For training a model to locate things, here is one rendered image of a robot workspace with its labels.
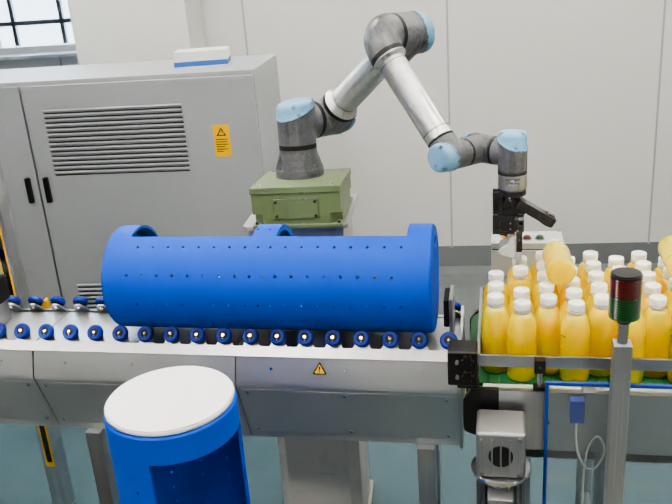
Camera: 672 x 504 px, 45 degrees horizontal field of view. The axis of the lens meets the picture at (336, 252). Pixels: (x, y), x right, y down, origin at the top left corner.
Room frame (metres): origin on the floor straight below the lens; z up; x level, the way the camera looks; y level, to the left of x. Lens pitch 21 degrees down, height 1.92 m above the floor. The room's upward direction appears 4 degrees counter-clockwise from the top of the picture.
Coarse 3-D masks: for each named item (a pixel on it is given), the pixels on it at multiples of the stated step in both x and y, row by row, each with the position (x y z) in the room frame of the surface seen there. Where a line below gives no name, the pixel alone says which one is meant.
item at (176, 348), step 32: (128, 352) 2.02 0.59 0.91; (160, 352) 2.00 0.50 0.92; (192, 352) 1.98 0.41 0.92; (224, 352) 1.96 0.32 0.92; (256, 352) 1.95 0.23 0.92; (288, 352) 1.93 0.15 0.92; (320, 352) 1.91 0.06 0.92; (352, 352) 1.89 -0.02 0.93; (384, 352) 1.88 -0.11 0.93; (416, 352) 1.86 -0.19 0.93
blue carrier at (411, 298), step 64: (128, 256) 2.03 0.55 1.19; (192, 256) 1.99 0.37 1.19; (256, 256) 1.95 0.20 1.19; (320, 256) 1.92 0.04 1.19; (384, 256) 1.88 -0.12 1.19; (128, 320) 2.02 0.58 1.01; (192, 320) 1.98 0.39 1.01; (256, 320) 1.94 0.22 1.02; (320, 320) 1.90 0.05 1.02; (384, 320) 1.86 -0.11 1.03
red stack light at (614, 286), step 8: (616, 280) 1.50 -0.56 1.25; (640, 280) 1.50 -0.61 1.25; (616, 288) 1.50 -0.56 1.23; (624, 288) 1.49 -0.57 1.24; (632, 288) 1.49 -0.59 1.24; (640, 288) 1.49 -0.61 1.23; (616, 296) 1.50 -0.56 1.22; (624, 296) 1.49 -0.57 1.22; (632, 296) 1.49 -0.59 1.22; (640, 296) 1.50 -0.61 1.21
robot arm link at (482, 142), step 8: (464, 136) 2.13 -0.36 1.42; (472, 136) 2.09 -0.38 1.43; (480, 136) 2.10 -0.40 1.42; (488, 136) 2.09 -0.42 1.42; (496, 136) 2.08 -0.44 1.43; (480, 144) 2.07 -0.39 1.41; (488, 144) 2.06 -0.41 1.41; (480, 152) 2.05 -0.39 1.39; (488, 152) 2.05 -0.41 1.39; (480, 160) 2.07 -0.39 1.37; (488, 160) 2.06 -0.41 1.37
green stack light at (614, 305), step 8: (608, 304) 1.53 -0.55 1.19; (616, 304) 1.50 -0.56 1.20; (624, 304) 1.49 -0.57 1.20; (632, 304) 1.49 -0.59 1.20; (640, 304) 1.50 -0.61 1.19; (608, 312) 1.52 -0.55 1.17; (616, 312) 1.50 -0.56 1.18; (624, 312) 1.49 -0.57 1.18; (632, 312) 1.49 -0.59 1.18; (640, 312) 1.50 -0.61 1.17; (616, 320) 1.50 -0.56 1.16; (624, 320) 1.49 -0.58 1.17; (632, 320) 1.49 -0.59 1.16
